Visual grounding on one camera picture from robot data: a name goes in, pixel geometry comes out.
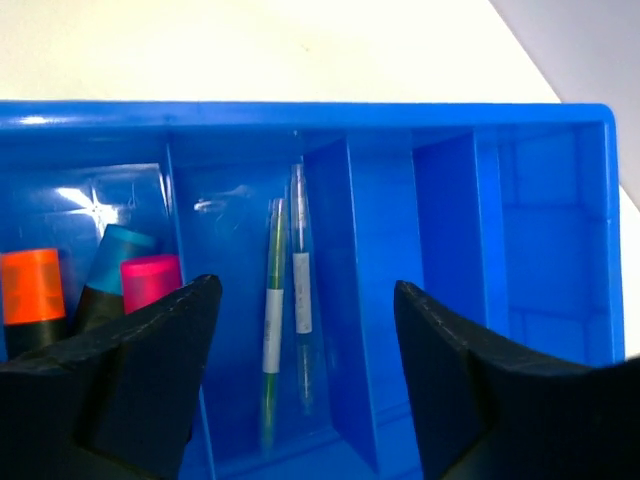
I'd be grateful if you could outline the blue compartment tray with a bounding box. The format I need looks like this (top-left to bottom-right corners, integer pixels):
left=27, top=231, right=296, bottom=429
left=1, top=102, right=625, bottom=479

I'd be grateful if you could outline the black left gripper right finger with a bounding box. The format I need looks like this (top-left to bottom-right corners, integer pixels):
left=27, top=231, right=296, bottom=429
left=394, top=281, right=639, bottom=479

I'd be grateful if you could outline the pink capped black highlighter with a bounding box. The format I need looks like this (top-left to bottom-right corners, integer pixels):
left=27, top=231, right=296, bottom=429
left=120, top=254, right=183, bottom=314

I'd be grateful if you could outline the orange capped black highlighter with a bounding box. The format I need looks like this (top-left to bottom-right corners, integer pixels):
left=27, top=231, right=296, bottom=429
left=1, top=248, right=67, bottom=359

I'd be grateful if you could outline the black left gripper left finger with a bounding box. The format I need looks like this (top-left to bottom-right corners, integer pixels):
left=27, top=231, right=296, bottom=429
left=1, top=275, right=222, bottom=479

